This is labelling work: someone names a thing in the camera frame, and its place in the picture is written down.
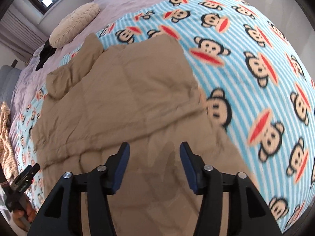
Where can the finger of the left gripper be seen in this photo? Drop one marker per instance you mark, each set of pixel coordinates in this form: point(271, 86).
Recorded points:
point(25, 178)

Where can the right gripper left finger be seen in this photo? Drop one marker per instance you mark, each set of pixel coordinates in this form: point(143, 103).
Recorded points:
point(80, 201)

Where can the tan puffer jacket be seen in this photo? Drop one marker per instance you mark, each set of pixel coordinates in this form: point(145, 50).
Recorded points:
point(144, 94)

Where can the cream striped cloth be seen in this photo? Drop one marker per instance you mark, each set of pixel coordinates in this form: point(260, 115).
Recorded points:
point(8, 162)

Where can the grey headboard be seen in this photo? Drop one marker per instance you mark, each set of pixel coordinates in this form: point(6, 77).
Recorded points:
point(8, 79)

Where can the blue striped monkey blanket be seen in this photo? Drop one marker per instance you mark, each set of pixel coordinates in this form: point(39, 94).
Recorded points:
point(251, 82)

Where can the black garment on bed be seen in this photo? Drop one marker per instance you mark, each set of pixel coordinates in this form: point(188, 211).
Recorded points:
point(45, 54)

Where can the grey curtain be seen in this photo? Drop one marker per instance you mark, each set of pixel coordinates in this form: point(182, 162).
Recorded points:
point(20, 35)

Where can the round cream cushion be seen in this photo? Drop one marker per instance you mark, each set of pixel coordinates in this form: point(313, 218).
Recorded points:
point(73, 24)

